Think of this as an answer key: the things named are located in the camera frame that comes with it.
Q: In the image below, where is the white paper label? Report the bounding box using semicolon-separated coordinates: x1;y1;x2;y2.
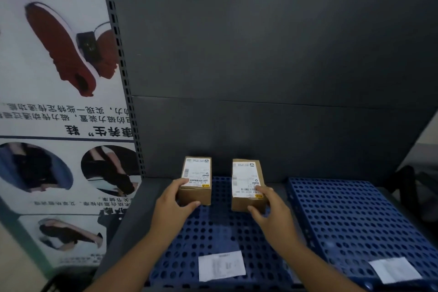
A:
198;251;246;283
368;257;423;285

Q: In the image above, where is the small brown cardboard box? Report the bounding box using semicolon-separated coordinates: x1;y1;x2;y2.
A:
231;159;269;214
177;156;212;206

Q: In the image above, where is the person's left hand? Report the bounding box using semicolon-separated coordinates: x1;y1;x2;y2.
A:
151;178;201;235

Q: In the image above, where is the blue perforated plastic tray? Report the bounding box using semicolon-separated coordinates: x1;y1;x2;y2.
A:
145;176;302;292
287;177;438;292

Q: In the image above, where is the dark grey metal shelf unit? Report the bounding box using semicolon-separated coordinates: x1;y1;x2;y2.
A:
92;0;438;292

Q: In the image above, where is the black chair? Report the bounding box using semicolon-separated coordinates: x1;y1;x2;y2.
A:
383;165;438;215

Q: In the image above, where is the person's left forearm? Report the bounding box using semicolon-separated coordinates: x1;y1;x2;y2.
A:
82;226;176;292

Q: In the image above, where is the person's right forearm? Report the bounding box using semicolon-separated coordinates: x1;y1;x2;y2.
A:
276;238;366;292

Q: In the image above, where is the shoe advertising poster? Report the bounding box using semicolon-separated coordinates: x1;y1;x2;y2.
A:
0;0;142;268

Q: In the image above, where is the person's right hand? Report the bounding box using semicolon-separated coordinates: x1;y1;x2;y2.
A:
247;185;295;248

